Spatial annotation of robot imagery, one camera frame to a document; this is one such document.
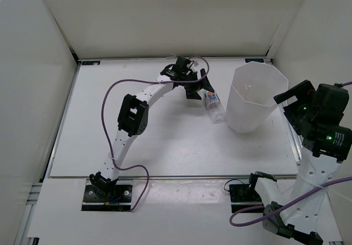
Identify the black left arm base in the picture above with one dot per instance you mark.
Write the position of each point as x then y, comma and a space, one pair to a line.
102, 194

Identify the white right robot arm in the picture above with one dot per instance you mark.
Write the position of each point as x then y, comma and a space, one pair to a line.
321, 156

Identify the white octagonal plastic bin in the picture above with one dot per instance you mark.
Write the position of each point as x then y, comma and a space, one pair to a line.
250, 99

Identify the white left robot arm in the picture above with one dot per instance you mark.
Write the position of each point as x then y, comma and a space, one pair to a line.
133, 117

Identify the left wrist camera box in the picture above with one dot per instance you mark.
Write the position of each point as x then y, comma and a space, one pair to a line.
183, 66

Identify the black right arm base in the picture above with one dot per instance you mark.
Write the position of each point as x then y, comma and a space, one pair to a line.
243, 195

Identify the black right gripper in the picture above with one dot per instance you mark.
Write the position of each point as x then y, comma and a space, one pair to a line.
304, 88

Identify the white cap labeled bottle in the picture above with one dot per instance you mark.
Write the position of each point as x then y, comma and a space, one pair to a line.
214, 107

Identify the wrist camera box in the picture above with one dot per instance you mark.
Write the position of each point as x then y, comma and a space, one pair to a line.
183, 66
332, 99

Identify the aluminium table rail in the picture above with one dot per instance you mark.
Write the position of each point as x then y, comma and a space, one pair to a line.
282, 176

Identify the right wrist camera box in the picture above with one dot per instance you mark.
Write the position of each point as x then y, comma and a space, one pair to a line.
332, 99

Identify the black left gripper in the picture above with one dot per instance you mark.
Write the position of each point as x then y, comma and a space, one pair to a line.
192, 93

